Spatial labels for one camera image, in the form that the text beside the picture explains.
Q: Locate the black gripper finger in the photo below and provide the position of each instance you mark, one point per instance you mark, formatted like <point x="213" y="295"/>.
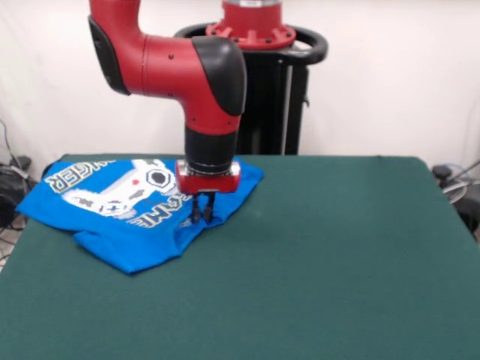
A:
<point x="196" y="208"/>
<point x="210" y="206"/>

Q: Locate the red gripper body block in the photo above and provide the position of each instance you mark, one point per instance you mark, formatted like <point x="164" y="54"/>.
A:
<point x="208" y="183"/>

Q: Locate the blue printed T-shirt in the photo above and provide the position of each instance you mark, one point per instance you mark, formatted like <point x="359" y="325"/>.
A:
<point x="112" y="243"/>

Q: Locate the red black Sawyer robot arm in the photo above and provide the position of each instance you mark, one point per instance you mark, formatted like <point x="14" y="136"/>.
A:
<point x="168" y="63"/>

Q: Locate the dark green table cloth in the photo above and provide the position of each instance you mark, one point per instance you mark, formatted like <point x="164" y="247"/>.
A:
<point x="337" y="281"/>

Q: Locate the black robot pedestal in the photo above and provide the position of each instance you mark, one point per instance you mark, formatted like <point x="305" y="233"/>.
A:
<point x="270" y="112"/>

